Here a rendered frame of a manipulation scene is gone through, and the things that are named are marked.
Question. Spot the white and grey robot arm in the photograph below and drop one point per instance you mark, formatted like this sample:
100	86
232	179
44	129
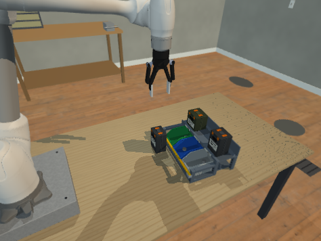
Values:
21	186

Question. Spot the blue open bin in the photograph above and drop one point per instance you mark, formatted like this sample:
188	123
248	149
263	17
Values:
190	143

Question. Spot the green bin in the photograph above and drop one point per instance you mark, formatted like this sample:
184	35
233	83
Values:
177	134

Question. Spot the grey open bin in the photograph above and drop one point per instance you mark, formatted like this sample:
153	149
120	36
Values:
194	159

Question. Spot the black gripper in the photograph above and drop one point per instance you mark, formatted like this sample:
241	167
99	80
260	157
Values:
159	64

